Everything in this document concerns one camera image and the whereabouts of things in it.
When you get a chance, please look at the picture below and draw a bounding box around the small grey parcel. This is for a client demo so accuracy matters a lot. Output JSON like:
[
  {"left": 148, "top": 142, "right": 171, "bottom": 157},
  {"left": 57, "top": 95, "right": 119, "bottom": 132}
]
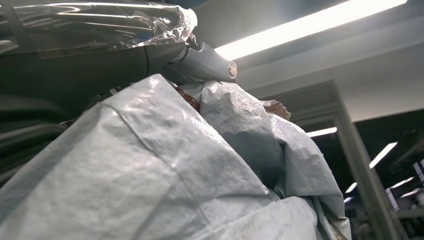
[{"left": 0, "top": 73, "right": 352, "bottom": 240}]

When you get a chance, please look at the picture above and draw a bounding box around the long wide ceiling light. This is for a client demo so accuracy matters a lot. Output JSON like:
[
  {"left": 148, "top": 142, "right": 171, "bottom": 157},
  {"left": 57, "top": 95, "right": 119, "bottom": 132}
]
[{"left": 214, "top": 0, "right": 408, "bottom": 61}]

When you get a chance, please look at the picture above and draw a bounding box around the grey building column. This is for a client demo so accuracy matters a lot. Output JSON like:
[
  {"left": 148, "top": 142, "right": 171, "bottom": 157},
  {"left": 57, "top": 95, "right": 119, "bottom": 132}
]
[{"left": 331, "top": 79, "right": 408, "bottom": 240}]

